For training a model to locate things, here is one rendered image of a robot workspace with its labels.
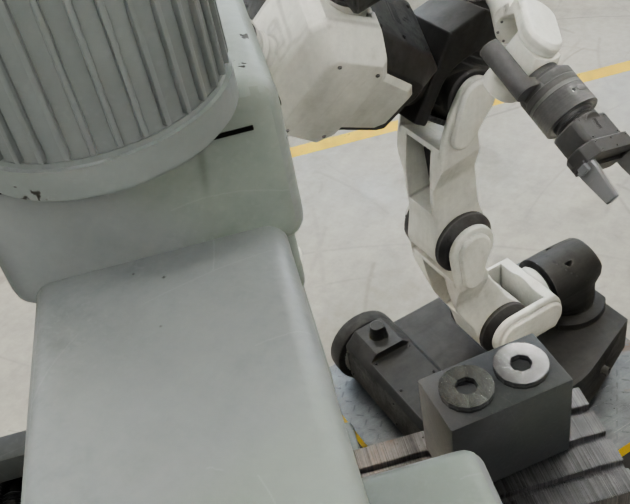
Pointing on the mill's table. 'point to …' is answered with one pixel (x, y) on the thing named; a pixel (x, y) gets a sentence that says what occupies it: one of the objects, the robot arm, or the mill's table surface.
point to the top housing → (162, 191)
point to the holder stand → (500, 407)
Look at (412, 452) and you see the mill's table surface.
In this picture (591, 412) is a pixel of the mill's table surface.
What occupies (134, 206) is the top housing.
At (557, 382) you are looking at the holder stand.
